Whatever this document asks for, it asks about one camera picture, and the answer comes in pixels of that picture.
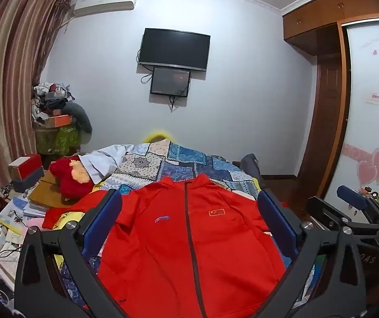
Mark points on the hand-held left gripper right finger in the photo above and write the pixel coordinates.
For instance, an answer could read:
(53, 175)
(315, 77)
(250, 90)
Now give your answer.
(277, 225)

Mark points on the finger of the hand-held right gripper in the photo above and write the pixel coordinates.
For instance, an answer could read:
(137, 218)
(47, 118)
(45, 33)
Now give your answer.
(351, 194)
(328, 212)

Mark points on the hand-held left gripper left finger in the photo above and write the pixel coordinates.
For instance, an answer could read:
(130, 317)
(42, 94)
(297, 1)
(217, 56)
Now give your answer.
(105, 222)

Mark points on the red zip jacket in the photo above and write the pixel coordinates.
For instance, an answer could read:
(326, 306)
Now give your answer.
(176, 255)

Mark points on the pile of clothes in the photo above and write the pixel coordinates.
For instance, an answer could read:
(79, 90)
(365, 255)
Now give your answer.
(52, 101)

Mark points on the yellow bed sheet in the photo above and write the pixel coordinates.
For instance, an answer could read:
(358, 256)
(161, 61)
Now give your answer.
(67, 219)

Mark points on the white cloth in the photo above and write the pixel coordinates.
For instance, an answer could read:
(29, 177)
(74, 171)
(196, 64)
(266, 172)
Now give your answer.
(100, 162)

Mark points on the red plush toy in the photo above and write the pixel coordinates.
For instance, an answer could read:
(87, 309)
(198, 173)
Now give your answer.
(65, 172)

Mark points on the brown cardboard box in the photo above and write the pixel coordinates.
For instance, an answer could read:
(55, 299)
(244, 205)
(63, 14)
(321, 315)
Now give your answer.
(45, 193)

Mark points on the pink cloth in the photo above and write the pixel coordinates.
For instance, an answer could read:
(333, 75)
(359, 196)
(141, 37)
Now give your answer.
(37, 223)

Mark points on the brown wooden door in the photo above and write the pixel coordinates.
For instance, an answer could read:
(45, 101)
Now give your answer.
(325, 116)

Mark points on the stack of papers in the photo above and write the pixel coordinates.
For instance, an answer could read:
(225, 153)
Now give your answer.
(20, 212)

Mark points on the dark grey box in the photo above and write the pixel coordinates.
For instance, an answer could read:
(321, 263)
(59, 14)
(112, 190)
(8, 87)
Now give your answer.
(27, 182)

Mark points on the red and white box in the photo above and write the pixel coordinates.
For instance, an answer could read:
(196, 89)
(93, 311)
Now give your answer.
(30, 167)

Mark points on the green patterned cloth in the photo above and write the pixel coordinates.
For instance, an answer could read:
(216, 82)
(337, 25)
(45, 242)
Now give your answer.
(60, 140)

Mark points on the blue patchwork blanket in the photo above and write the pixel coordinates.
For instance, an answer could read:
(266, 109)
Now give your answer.
(182, 162)

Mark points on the red and white sticker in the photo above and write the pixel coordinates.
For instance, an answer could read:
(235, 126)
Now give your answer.
(374, 97)

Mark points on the yellow plush cushion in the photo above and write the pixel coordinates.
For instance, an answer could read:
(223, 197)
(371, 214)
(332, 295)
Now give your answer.
(158, 136)

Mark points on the zebra striped item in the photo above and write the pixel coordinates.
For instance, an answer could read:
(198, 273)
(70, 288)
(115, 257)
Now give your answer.
(4, 192)

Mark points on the orange box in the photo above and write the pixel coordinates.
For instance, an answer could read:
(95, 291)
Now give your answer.
(60, 121)

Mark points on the white sliding wardrobe door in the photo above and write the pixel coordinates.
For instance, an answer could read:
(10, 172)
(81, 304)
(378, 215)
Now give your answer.
(368, 73)

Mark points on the small black monitor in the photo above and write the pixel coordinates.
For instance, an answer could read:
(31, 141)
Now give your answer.
(170, 81)

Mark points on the striped brown curtain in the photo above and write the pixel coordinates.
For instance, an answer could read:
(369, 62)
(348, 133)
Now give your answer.
(7, 89)

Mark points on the wooden wardrobe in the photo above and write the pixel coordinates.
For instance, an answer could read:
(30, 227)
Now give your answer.
(321, 10)

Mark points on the white air conditioner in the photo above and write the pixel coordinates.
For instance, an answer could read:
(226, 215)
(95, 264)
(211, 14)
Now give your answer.
(106, 1)

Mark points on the black wall television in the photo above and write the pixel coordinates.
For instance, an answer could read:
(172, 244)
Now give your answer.
(174, 48)

